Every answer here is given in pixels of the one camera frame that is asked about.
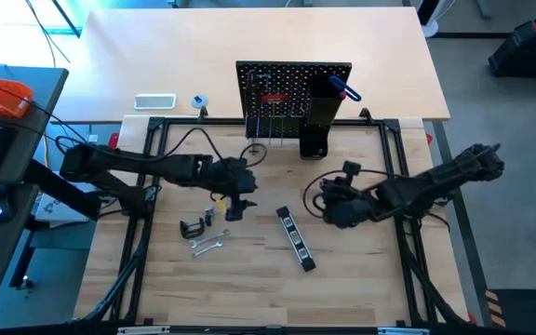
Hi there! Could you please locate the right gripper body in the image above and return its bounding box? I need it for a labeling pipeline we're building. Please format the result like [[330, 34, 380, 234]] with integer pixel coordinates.
[[317, 179, 381, 229]]

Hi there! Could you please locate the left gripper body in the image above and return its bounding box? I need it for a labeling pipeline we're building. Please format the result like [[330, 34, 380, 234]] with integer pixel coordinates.
[[210, 156, 259, 222]]

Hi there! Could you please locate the black grey spirit level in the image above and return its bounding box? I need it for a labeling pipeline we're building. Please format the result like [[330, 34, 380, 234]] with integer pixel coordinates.
[[275, 206, 318, 274]]

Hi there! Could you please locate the black C-clamp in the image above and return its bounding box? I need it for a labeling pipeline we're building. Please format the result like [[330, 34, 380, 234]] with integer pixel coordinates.
[[179, 217, 208, 241]]

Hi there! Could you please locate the blue T-handle hex key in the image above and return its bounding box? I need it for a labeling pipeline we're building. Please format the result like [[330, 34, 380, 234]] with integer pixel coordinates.
[[328, 74, 363, 102]]

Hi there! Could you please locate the double-prong metal peg hook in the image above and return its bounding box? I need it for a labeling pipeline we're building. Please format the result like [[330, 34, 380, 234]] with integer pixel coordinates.
[[247, 69, 270, 113], [244, 109, 261, 141], [267, 115, 286, 148]]

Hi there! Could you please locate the small silver combination wrench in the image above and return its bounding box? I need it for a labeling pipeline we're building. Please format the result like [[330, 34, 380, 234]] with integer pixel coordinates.
[[191, 239, 225, 260]]

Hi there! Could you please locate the small black pegboard bin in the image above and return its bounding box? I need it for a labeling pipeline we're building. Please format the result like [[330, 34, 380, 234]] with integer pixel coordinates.
[[298, 125, 329, 161]]

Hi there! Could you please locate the tall black pegboard bin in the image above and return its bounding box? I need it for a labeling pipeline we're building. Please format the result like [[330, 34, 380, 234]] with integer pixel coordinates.
[[305, 74, 347, 127]]

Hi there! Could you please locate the white rectangular tray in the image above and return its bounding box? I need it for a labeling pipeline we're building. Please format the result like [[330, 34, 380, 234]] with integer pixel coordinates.
[[133, 93, 178, 111]]

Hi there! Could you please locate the black perforated pegboard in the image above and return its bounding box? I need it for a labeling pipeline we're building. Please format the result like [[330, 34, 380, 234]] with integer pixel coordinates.
[[234, 60, 354, 157]]

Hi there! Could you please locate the light wooden table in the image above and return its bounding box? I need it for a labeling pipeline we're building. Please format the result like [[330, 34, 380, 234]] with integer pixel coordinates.
[[52, 7, 451, 123]]

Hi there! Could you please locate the black desk brace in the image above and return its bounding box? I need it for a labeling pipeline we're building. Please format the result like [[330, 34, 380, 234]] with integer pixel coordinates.
[[23, 160, 103, 221]]

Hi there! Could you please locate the white printed box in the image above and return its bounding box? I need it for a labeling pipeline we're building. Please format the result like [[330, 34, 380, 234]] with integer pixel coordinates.
[[34, 193, 100, 224]]

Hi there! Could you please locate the white stand base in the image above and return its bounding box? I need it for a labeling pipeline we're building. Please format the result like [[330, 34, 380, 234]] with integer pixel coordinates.
[[419, 0, 447, 38]]

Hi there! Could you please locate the black desk foot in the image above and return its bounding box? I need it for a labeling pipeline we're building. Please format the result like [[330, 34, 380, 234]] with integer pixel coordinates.
[[9, 222, 36, 292]]

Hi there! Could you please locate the black computer mouse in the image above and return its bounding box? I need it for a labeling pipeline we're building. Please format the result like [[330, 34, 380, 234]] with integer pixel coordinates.
[[0, 184, 17, 223]]

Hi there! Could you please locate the black and red tool case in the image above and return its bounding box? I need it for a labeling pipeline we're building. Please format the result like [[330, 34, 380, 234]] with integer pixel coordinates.
[[488, 18, 536, 78]]

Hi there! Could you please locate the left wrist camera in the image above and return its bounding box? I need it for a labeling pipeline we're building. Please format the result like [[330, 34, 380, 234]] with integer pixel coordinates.
[[235, 169, 259, 193]]

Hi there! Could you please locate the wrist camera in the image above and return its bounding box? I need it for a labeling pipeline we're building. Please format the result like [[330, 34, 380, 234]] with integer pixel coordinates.
[[235, 169, 259, 193], [341, 160, 363, 178]]

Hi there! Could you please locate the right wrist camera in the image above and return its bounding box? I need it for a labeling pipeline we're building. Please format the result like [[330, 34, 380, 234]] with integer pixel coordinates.
[[341, 160, 363, 178]]

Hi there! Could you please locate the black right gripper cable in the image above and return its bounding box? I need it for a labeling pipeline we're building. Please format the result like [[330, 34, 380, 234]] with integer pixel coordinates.
[[301, 169, 393, 221]]

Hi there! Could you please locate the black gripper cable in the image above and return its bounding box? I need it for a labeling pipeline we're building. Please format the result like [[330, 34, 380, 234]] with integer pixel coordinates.
[[173, 127, 268, 169], [301, 169, 393, 221]]

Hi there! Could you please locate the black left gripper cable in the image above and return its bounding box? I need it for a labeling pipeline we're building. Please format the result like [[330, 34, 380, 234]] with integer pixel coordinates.
[[173, 127, 268, 169]]

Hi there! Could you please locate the silver edge bracket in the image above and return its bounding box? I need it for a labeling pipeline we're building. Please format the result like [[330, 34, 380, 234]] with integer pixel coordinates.
[[117, 325, 171, 335], [377, 327, 431, 335]]

